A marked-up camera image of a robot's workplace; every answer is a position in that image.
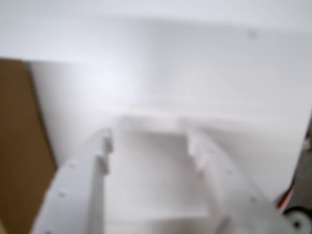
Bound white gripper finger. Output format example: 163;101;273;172
31;128;114;234
187;129;291;234

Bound brown cardboard box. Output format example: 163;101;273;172
0;57;58;234

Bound red black arm servo wire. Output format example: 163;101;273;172
274;180;300;213

